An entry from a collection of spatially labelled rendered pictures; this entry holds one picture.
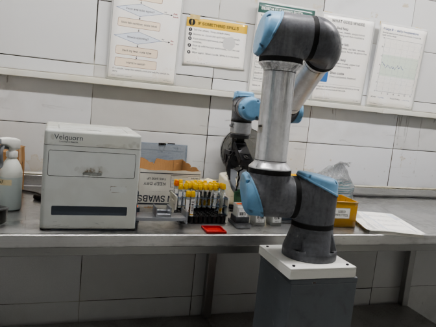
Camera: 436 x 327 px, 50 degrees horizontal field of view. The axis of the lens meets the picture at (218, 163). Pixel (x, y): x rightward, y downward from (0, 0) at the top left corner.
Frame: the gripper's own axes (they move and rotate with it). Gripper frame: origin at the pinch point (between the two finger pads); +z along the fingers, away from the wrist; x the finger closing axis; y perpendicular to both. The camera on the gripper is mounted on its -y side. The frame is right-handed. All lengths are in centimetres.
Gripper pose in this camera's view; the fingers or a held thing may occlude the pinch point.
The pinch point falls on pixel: (235, 189)
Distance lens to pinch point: 171.4
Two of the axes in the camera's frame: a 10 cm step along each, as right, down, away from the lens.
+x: -9.5, -0.5, -3.1
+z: -1.0, 9.9, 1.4
